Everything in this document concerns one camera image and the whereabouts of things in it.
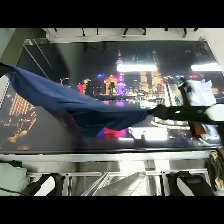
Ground blue garment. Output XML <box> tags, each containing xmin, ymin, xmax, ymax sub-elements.
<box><xmin>4</xmin><ymin>63</ymin><xmax>160</xmax><ymax>138</ymax></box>

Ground brown garment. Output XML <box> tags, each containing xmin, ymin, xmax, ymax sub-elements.
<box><xmin>177</xmin><ymin>81</ymin><xmax>214</xmax><ymax>140</ymax></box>

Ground white garment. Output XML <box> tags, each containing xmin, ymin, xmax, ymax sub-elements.
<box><xmin>184</xmin><ymin>79</ymin><xmax>218</xmax><ymax>108</ymax></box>

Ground heap of clothes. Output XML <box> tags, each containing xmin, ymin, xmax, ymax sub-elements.
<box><xmin>204</xmin><ymin>149</ymin><xmax>224</xmax><ymax>192</ymax></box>

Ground pale green garment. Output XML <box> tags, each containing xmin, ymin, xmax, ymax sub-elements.
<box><xmin>0</xmin><ymin>161</ymin><xmax>30</xmax><ymax>197</ymax></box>

